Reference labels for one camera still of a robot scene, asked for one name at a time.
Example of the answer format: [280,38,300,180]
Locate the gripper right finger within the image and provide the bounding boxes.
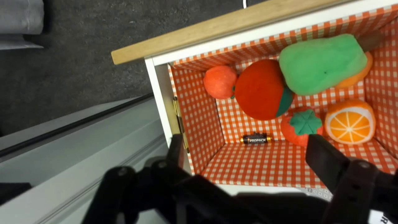
[305,134,398,224]

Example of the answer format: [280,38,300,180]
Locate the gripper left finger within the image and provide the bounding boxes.
[82,134,199,224]

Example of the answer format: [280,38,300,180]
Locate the drawer with orange checked lining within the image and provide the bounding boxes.
[145,2,398,199]

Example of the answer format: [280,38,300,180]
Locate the plush orange slice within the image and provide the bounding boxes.
[324,100,376,145]

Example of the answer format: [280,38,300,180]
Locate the light grey table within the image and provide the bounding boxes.
[0,93,174,224]

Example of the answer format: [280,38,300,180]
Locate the red plush strawberry green top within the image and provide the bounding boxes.
[280,107,324,147]

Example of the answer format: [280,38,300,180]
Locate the black and gold battery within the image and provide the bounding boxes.
[240,132,273,145]

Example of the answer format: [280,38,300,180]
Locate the orange plush fruit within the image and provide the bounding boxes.
[334,51,373,89]

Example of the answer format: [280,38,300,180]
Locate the green plush pear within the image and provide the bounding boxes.
[279,30,383,96]

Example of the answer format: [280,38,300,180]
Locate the large red plush apple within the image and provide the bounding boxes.
[234,59,294,121]

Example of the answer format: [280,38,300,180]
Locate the small red plush fruit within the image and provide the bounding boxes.
[203,65,238,100]

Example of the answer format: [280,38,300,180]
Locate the white cabinet with wooden top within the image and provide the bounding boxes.
[111,0,398,224]

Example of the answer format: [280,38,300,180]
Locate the grey upholstered seat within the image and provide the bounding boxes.
[0,0,45,51]

